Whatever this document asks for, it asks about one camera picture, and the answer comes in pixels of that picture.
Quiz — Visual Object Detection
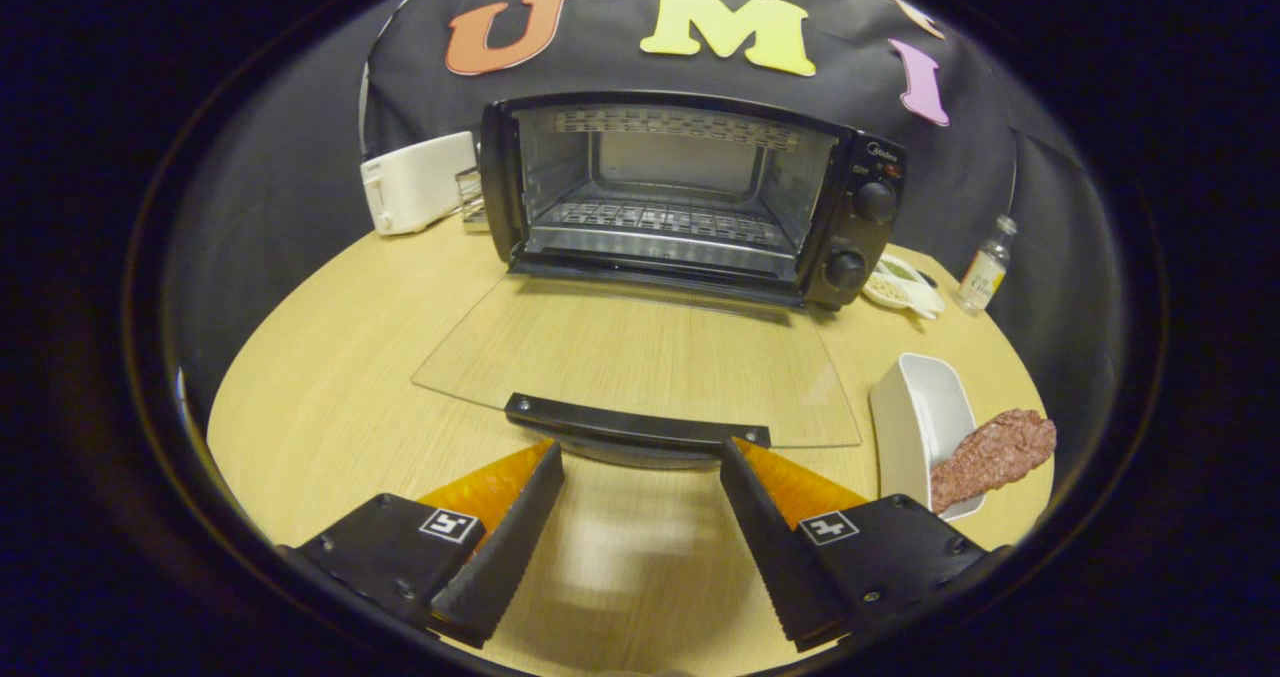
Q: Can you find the metal wire rack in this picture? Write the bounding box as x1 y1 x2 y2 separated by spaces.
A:
456 165 491 234

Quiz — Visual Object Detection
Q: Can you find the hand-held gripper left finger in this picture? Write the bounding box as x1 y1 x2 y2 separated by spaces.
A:
278 440 566 650

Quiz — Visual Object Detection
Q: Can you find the white bread toaster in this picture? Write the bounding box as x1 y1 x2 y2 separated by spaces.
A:
360 131 479 236

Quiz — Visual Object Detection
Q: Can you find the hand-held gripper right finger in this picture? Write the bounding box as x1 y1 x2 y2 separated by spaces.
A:
720 438 991 654

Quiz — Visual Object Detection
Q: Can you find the white rectangular dish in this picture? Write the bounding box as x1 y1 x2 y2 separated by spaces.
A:
869 353 988 522

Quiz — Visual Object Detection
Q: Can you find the white divided seasoning plate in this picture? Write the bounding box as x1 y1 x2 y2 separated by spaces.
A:
862 253 946 320

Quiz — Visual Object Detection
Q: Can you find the black toaster oven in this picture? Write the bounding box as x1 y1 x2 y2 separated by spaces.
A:
412 90 909 470

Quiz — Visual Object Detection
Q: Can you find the clear glass bottle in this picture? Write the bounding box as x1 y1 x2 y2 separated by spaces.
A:
955 214 1019 315

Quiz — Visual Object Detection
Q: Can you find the brown meat slice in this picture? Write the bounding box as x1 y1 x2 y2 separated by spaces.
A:
930 409 1058 515

